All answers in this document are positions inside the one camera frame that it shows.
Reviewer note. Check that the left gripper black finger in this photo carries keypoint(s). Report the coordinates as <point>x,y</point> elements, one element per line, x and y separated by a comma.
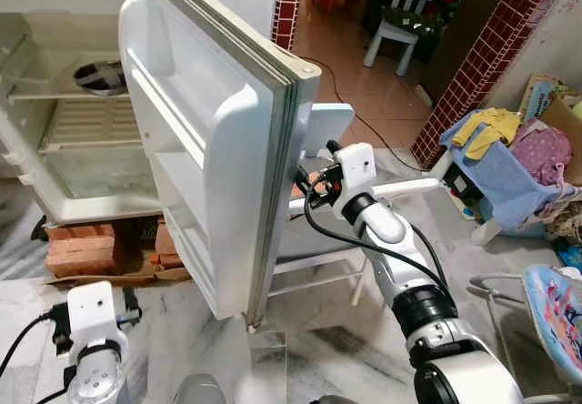
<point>134,299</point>

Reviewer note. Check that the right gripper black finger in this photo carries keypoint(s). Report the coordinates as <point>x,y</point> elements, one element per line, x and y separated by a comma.
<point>332,147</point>
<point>305,182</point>

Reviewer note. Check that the fridge door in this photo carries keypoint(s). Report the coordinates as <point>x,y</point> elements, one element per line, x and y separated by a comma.
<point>227,131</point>

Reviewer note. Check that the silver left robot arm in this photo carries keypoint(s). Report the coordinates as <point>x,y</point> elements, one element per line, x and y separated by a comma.
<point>95,377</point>

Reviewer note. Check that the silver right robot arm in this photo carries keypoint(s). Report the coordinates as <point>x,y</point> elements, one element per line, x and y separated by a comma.
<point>391,227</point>

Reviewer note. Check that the red clay brick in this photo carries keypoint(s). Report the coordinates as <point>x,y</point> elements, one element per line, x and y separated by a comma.
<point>82,258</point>
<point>82,231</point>
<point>168,245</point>

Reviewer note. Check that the grey robot leg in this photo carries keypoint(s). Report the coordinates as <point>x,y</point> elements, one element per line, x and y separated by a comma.
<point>200,390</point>

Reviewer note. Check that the colourful baby bouncer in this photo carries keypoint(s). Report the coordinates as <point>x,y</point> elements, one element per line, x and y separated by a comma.
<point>555,313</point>

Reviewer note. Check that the clear crisper drawer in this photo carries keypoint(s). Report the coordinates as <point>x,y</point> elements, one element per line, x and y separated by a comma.
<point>95,176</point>

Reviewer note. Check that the white kids chair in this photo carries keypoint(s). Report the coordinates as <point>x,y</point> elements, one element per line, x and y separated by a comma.
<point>400,35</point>

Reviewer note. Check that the yellow cloth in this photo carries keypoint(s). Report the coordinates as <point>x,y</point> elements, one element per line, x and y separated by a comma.
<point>486,126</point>

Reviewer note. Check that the blue cloth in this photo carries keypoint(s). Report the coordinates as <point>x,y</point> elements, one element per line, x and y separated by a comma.
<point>505,181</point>

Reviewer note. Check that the purple dotted cloth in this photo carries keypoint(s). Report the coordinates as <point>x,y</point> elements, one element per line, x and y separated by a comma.
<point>544,149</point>

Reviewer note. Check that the brown cardboard box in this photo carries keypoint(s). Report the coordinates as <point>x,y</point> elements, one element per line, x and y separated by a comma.
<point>568,117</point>

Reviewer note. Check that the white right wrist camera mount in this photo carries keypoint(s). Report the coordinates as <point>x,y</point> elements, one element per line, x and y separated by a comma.
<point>356,163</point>

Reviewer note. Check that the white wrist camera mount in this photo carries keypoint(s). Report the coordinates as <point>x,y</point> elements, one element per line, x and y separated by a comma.
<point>91,308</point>
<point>356,163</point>

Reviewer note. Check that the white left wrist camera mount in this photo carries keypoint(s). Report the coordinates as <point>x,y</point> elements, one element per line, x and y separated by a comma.
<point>91,308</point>

